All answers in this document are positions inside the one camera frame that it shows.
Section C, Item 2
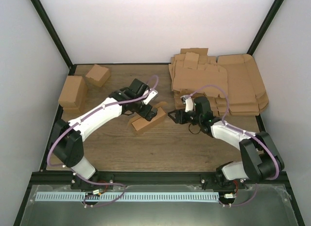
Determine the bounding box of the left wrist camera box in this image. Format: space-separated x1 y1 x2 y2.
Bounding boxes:
142 90 158 105

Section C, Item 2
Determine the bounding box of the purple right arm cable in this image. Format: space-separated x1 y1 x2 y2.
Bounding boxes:
188 85 280 208

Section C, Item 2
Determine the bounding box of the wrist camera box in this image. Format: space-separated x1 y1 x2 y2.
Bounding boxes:
180 95 193 112
142 90 158 105

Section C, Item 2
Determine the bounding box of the small folded cardboard box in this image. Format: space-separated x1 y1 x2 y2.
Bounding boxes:
85 64 111 87

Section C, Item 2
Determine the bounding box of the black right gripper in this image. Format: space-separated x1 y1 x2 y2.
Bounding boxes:
168 109 202 125

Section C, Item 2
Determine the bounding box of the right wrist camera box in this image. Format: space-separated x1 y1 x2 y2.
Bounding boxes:
180 95 193 112

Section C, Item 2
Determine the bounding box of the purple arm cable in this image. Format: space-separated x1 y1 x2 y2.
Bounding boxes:
188 85 280 208
47 75 159 210

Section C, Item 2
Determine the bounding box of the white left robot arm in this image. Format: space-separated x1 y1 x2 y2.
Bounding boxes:
47 79 158 189

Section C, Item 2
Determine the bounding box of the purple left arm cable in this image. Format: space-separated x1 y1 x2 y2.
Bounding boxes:
47 75 159 210

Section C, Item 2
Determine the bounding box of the large flat cardboard sheet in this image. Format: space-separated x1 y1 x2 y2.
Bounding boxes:
217 54 269 116

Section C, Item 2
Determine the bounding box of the black aluminium frame rail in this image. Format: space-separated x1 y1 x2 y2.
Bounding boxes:
31 171 287 191

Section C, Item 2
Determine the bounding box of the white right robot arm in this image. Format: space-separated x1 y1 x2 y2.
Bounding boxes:
168 95 285 189

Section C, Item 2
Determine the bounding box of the stack of flat cardboard sheets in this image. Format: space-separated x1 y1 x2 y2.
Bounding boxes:
169 48 228 112

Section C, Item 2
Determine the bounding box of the light blue slotted cable duct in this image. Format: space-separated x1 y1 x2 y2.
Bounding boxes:
35 191 219 203

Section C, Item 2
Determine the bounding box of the tall folded cardboard box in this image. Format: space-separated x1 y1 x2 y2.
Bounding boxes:
58 76 88 114

